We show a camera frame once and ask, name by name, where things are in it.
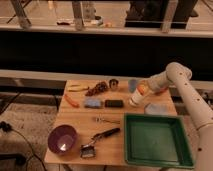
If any brown grape bunch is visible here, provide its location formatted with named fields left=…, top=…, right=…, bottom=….
left=86, top=81, right=108, bottom=96

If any red bowl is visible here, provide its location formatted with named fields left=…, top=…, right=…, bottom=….
left=155, top=87, right=168, bottom=95

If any black rectangular block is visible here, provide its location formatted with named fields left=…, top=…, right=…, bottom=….
left=105, top=100, right=124, bottom=108

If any orange apple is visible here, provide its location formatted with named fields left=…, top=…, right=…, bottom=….
left=137, top=84, right=148, bottom=95

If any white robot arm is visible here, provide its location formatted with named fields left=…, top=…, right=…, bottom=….
left=147, top=62, right=213, bottom=171

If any small metal cup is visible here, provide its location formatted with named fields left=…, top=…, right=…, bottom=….
left=109, top=79, right=119, bottom=91

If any purple bowl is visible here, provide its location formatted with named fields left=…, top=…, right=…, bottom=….
left=48, top=125, right=78, bottom=155

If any white paper cup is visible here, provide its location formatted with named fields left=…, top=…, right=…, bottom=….
left=129, top=90, right=145, bottom=107

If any black floor cable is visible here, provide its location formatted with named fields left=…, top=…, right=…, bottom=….
left=0, top=120, right=49, bottom=171

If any blue sponge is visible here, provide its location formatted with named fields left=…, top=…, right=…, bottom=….
left=84, top=98, right=102, bottom=108

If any black handled metal scraper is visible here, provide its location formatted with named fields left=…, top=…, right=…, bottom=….
left=80, top=127, right=121, bottom=159

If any clear plastic container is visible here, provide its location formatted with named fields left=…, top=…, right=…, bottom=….
left=144, top=103, right=168, bottom=115

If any light blue cup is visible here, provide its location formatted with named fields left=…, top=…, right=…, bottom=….
left=128, top=79, right=138, bottom=93

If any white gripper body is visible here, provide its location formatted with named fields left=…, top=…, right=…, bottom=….
left=147, top=75, right=163, bottom=93

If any orange carrot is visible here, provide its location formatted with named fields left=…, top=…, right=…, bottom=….
left=64, top=94, right=79, bottom=108

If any green plastic tray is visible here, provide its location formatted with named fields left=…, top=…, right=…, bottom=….
left=124, top=114, right=194, bottom=169

